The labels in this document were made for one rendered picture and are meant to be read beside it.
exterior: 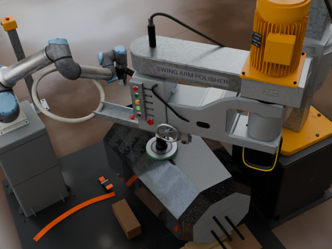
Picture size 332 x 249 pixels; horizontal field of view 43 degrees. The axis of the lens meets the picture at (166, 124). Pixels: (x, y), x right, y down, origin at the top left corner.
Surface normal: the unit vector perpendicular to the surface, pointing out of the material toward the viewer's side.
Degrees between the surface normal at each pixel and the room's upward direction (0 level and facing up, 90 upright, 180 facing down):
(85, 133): 0
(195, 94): 4
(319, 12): 90
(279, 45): 90
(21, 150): 90
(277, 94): 90
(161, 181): 45
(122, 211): 0
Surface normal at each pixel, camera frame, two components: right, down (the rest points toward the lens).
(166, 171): -0.63, -0.22
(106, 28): -0.05, -0.72
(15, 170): 0.55, 0.56
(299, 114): -0.53, 0.61
